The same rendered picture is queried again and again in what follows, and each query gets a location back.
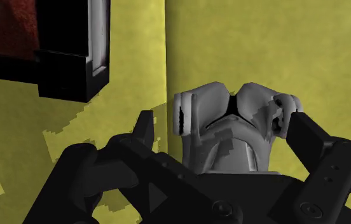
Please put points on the black box with grey panel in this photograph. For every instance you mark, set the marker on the black box with grey panel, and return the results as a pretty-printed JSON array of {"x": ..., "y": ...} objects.
[{"x": 67, "y": 71}]

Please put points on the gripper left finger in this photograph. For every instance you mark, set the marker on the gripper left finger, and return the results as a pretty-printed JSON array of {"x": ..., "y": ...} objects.
[{"x": 79, "y": 173}]

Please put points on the grey figure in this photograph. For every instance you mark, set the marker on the grey figure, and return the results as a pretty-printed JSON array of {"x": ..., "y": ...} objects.
[{"x": 225, "y": 139}]

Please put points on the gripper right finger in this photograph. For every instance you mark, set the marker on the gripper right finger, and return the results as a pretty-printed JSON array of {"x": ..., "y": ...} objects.
[{"x": 330, "y": 173}]

